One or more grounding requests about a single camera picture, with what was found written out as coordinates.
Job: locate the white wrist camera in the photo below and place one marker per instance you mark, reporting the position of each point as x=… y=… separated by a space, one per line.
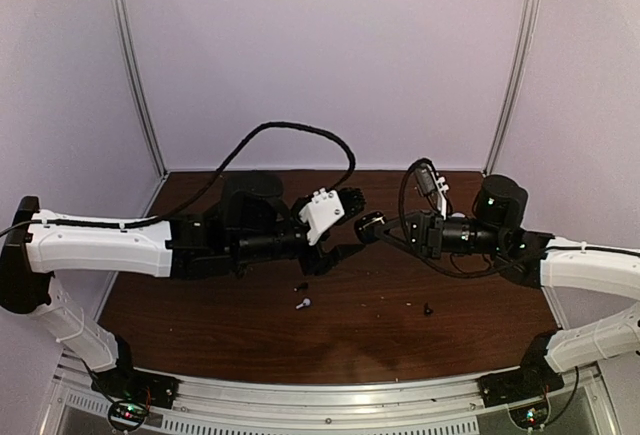
x=324 y=208
x=433 y=187

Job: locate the left aluminium frame post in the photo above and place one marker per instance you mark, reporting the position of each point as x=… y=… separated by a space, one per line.
x=135 y=82

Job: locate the right small circuit board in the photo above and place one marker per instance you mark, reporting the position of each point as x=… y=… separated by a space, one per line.
x=530 y=416

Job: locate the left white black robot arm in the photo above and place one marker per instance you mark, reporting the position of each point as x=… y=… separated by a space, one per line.
x=250 y=224

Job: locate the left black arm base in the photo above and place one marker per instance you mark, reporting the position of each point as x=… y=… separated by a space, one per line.
x=125 y=382

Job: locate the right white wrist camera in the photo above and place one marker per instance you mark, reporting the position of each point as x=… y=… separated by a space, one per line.
x=433 y=187

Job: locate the lavender earbud at centre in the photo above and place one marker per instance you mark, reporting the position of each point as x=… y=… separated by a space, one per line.
x=305 y=303

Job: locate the small circuit board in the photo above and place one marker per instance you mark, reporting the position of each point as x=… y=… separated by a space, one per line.
x=126 y=415
x=530 y=416

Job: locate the right aluminium frame post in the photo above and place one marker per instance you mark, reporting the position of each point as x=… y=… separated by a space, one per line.
x=525 y=34

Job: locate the black glossy charging case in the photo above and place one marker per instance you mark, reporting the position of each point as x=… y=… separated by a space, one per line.
x=366 y=227

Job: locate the black earbud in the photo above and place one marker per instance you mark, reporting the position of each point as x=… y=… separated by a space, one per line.
x=427 y=310
x=301 y=287

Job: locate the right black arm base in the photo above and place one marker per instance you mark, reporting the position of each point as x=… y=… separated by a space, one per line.
x=532 y=378

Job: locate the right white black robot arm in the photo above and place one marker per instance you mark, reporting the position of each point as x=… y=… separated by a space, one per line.
x=532 y=259

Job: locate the aluminium frame post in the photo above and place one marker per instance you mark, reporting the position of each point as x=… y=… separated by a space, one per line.
x=525 y=34
x=135 y=82

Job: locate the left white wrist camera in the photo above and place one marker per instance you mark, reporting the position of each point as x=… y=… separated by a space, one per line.
x=324 y=208

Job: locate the left small circuit board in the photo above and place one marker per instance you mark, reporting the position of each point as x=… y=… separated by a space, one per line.
x=126 y=415

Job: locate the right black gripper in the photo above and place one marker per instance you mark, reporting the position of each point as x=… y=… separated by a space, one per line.
x=426 y=232

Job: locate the front aluminium rail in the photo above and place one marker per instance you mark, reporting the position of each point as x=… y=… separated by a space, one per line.
x=440 y=406

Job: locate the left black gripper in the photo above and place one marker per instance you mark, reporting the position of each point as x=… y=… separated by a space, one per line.
x=322 y=261

